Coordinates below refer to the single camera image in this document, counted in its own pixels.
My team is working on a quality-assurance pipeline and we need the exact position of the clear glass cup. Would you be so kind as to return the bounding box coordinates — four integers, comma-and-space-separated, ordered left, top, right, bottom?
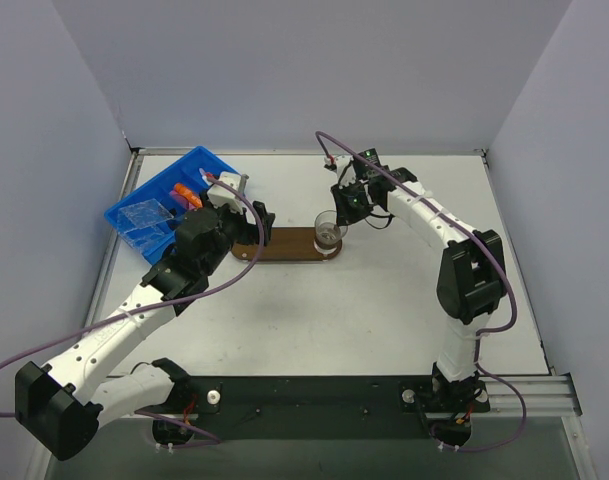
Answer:
314, 210, 348, 254

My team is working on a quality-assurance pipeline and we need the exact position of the clear textured acrylic holder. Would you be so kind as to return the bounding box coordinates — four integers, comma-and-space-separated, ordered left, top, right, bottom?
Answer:
116, 199, 174, 252

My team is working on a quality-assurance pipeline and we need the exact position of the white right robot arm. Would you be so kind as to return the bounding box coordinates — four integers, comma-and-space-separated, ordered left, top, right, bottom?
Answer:
330, 163, 507, 397

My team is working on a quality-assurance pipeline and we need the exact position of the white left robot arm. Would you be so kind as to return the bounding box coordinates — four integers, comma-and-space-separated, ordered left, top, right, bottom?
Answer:
15, 201, 275, 460

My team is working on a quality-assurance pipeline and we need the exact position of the brown wooden oval tray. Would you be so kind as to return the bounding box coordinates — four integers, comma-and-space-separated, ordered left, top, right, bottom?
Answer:
259, 227, 343, 263

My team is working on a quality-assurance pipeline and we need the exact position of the orange toothpaste tube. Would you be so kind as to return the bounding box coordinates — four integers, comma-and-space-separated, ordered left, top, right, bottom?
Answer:
173, 183, 203, 209

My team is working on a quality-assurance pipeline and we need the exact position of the pink toothpaste tube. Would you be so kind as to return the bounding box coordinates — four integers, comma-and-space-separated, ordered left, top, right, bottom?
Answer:
169, 190, 195, 211

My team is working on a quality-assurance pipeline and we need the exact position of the blue plastic divided bin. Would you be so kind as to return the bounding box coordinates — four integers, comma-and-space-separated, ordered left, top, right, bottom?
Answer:
105, 146, 245, 265

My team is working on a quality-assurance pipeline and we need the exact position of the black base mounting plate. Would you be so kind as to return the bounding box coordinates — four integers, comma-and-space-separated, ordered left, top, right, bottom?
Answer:
149, 375, 490, 441

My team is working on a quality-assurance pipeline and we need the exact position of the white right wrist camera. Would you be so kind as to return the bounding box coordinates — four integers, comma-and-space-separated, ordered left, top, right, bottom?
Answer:
324, 149, 382, 186

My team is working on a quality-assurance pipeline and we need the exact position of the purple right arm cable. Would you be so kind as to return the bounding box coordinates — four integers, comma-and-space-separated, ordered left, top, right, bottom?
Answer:
314, 130, 529, 454

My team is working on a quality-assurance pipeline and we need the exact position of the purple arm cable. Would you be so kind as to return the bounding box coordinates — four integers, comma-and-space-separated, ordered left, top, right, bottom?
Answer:
0, 175, 265, 419
314, 130, 529, 454

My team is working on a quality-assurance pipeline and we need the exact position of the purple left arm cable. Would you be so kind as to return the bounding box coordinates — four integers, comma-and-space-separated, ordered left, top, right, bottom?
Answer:
0, 175, 265, 419

